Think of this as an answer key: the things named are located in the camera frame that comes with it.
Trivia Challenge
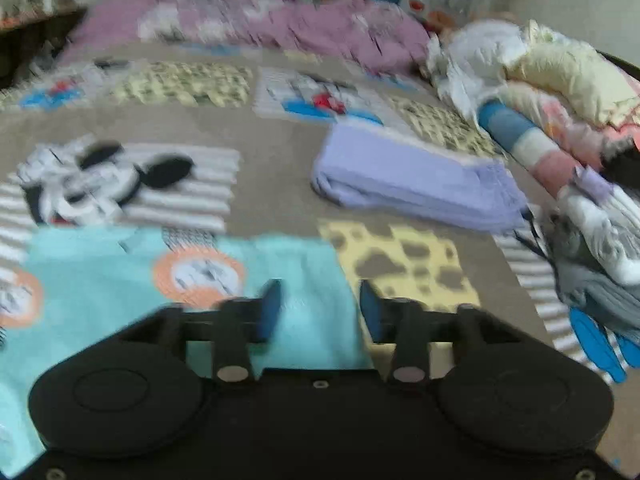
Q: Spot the light blue printed sweatshirt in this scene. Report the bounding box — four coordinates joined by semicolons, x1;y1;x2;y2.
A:
1;228;371;477

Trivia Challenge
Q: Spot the purple floral quilt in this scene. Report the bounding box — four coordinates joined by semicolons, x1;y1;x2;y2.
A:
62;0;430;73

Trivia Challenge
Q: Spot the dark wooden shelf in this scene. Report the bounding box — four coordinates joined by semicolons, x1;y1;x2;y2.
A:
1;6;87;89

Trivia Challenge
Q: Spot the brown Mickey Mouse blanket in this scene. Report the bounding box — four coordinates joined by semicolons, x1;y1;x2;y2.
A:
1;44;639;474

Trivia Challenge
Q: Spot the pile of unfolded clothes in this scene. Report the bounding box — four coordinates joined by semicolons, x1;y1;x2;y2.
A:
423;18;639;384

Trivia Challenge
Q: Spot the folded lavender garment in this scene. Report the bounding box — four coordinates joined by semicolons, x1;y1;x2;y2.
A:
310;120;527;233

